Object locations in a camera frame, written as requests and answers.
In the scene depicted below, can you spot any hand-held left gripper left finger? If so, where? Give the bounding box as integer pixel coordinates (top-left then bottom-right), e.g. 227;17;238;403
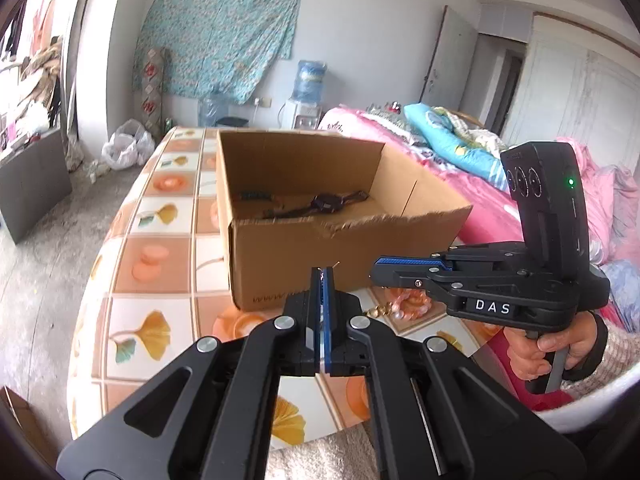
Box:
57;267;326;480

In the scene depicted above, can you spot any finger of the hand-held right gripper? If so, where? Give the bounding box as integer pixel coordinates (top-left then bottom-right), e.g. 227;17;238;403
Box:
370;259;482;311
375;242;509;269

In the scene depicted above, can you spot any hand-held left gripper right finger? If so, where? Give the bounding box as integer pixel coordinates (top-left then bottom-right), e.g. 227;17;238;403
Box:
324;266;587;480

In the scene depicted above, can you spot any pink bead bracelet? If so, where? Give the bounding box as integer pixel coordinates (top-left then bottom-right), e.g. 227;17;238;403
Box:
387;287;436;321

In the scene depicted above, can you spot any gold charm chain bracelet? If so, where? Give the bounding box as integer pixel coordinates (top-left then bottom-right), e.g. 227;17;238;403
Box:
330;260;397;320

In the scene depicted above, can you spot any brown cardboard box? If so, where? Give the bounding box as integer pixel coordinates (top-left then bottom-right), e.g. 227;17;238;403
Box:
215;127;475;312

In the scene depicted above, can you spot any pink strap smart watch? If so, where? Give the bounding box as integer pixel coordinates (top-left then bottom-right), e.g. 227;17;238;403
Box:
262;189;371;220

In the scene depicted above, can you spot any person's right forearm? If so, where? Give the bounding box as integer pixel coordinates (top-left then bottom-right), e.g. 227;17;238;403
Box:
565;312;640;411

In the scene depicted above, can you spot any person's right hand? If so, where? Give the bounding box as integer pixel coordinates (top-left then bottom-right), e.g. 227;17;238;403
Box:
502;317;598;386

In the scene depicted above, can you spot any pink floral blanket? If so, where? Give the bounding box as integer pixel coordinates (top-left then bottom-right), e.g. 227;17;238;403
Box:
317;105;640;413

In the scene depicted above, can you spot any blue cartoon print quilt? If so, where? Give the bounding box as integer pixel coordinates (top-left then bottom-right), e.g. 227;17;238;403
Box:
404;102;516;181

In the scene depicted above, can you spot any white wardrobe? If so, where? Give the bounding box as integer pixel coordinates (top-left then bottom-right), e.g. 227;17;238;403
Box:
500;14;640;171

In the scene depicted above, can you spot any lace trimmed patterned cushion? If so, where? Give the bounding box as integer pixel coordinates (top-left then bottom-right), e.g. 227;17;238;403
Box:
362;102;416;133

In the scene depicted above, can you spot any leaf and coffee pattern tablecloth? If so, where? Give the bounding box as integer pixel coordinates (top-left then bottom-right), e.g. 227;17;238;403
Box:
67;125;506;443

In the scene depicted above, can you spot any grey room door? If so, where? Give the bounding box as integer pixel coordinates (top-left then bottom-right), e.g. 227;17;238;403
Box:
420;5;478;116

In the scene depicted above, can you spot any white water dispenser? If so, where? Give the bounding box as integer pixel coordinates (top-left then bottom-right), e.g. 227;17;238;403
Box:
277;99;321;131

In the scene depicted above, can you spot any blue water jug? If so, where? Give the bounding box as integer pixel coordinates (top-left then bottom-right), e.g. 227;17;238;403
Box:
291;59;328;106

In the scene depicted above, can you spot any clear empty water jug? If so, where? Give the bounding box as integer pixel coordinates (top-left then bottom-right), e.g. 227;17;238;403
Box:
199;92;236;128

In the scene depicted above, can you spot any white plastic bag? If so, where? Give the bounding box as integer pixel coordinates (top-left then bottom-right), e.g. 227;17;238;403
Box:
101;119;156;171

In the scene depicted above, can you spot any rolled diamond pattern mat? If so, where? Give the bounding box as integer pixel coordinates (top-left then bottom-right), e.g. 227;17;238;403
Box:
134;46;173;136

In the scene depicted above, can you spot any grey cabinet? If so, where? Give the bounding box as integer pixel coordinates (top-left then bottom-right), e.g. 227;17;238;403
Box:
0;127;73;245

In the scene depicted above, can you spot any pile of household clutter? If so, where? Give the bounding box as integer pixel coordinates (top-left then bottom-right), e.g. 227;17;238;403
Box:
0;35;66;151

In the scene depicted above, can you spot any teal floral wall cloth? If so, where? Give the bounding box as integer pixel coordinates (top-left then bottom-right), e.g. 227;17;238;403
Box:
132;0;302;106

